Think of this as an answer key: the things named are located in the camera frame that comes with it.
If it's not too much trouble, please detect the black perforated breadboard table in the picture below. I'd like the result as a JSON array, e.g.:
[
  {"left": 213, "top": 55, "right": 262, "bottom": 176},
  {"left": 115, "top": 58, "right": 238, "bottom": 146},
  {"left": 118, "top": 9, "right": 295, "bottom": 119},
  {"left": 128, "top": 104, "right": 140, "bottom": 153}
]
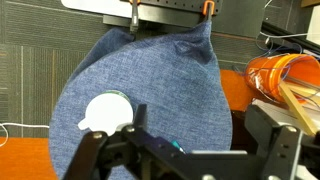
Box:
[{"left": 102, "top": 0, "right": 268, "bottom": 39}]

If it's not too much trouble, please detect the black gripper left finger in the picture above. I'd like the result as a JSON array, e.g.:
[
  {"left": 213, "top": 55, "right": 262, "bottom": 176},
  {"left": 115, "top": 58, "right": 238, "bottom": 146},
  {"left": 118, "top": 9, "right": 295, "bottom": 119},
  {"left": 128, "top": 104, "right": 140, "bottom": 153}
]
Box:
[{"left": 63, "top": 103, "right": 188, "bottom": 180}]

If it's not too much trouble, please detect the wooden planks bundle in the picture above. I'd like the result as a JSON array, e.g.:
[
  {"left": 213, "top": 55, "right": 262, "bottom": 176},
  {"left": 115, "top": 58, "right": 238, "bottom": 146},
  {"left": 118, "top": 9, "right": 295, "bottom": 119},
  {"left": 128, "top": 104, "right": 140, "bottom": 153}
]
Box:
[{"left": 277, "top": 80, "right": 320, "bottom": 137}]

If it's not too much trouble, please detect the blue tablecloth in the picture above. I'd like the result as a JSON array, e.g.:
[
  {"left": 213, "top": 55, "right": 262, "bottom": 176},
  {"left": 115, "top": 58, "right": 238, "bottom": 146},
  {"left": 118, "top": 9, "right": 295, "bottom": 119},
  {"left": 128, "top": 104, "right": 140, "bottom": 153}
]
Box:
[{"left": 48, "top": 19, "right": 234, "bottom": 180}]

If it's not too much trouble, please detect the white cable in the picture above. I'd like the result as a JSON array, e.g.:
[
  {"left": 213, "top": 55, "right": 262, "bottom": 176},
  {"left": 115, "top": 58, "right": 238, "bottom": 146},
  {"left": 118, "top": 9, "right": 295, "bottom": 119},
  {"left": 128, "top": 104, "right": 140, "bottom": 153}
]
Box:
[{"left": 0, "top": 122, "right": 51, "bottom": 148}]

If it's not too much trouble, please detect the orange handled black clamp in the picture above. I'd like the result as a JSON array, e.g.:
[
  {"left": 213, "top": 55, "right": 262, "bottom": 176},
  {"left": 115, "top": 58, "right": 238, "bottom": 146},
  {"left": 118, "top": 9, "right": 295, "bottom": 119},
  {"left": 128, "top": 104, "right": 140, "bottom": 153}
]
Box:
[
  {"left": 128, "top": 0, "right": 141, "bottom": 35},
  {"left": 202, "top": 0, "right": 216, "bottom": 22}
]

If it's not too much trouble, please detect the orange plastic bucket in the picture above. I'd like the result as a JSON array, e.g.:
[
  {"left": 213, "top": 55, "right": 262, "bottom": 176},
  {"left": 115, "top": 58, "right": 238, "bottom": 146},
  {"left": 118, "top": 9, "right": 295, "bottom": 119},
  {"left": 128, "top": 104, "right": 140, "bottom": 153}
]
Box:
[{"left": 244, "top": 53, "right": 320, "bottom": 105}]

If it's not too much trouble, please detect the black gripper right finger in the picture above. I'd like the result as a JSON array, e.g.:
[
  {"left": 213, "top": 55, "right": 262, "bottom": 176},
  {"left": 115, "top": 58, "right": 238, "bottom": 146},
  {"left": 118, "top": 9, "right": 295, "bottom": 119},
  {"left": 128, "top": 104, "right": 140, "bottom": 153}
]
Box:
[{"left": 244, "top": 104, "right": 303, "bottom": 180}]

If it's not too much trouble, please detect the black aluminium rail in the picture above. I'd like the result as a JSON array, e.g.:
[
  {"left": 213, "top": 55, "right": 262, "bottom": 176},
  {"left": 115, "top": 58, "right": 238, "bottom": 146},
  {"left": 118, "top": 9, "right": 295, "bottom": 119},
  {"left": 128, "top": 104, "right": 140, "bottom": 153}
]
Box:
[{"left": 261, "top": 21, "right": 320, "bottom": 55}]

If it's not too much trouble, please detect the white mug with green pattern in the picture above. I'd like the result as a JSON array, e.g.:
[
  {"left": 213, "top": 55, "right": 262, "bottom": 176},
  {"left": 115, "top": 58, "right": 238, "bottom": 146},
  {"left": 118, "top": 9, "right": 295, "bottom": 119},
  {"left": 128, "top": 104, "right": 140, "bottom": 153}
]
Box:
[{"left": 77, "top": 90, "right": 135, "bottom": 136}]

